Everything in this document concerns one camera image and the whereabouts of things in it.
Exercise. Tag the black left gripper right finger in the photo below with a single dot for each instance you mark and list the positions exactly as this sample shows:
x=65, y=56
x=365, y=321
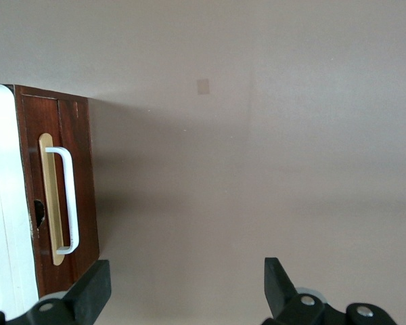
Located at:
x=277, y=287

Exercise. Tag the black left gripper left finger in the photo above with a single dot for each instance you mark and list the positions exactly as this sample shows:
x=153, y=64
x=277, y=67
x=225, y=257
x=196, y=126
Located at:
x=88, y=294

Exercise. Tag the white cabinet panel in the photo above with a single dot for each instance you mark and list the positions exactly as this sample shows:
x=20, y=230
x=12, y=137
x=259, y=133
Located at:
x=3, y=189

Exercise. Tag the brown wooden drawer front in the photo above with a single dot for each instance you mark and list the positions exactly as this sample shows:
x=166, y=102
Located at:
x=83, y=189

